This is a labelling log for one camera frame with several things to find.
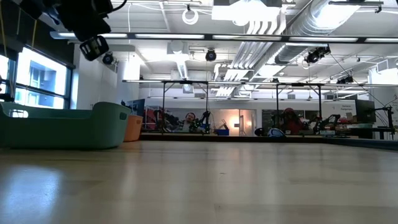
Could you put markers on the white blue helmet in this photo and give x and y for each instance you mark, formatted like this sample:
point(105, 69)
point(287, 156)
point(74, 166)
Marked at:
point(275, 132)

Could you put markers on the black helmet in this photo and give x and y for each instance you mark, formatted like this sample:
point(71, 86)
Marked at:
point(260, 132)

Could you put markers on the dark blue screen panel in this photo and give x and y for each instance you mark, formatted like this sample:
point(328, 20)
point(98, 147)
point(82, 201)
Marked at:
point(136, 107)

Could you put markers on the green plastic bin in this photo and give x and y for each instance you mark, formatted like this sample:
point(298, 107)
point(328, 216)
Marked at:
point(62, 130)

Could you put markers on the orange plastic bin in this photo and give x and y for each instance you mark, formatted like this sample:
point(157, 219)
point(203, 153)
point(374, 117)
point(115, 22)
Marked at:
point(135, 129)

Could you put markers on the black aluminium table frame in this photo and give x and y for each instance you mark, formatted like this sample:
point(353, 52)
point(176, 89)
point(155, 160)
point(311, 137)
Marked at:
point(248, 138)

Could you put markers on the small blue bin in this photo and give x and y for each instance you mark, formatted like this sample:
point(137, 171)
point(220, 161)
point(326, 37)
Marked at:
point(222, 132)

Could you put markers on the black overhead light bar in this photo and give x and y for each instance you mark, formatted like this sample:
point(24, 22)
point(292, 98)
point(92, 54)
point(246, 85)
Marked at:
point(169, 36)

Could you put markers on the black background robot arm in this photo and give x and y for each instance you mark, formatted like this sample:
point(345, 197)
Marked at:
point(325, 123)
point(203, 121)

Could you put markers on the black metal station frame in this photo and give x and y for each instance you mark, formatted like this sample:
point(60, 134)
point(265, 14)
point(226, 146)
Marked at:
point(163, 102)
point(277, 102)

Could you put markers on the large glass window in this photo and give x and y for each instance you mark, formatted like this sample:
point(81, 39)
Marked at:
point(40, 77)

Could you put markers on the white poster board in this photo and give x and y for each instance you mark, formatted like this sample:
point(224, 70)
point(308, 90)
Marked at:
point(345, 109)

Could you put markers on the black background monitor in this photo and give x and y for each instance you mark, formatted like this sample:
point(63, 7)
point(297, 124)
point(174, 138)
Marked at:
point(365, 111)

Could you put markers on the person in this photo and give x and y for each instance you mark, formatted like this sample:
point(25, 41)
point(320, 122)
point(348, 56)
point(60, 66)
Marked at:
point(291, 119)
point(190, 119)

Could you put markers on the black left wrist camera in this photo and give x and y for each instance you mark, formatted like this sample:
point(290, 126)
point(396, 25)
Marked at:
point(94, 48)

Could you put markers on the black ceiling spotlight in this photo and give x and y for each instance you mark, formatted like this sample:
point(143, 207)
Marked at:
point(317, 54)
point(108, 58)
point(211, 55)
point(345, 79)

